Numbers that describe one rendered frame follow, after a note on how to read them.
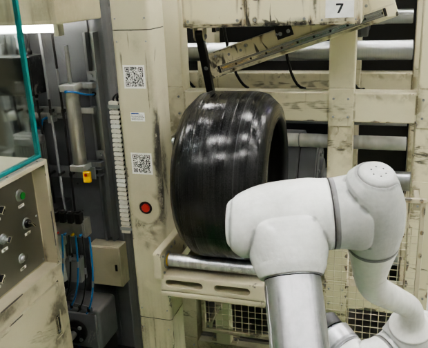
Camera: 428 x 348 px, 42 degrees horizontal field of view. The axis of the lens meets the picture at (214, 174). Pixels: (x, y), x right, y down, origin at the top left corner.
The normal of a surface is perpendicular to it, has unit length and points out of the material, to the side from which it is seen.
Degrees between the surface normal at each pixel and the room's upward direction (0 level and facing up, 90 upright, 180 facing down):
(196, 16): 90
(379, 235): 112
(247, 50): 90
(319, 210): 62
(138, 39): 90
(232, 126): 40
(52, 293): 90
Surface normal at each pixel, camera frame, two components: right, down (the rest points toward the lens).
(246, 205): -0.44, -0.52
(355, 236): 0.13, 0.59
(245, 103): -0.14, -0.79
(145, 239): -0.29, 0.32
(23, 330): 0.96, 0.05
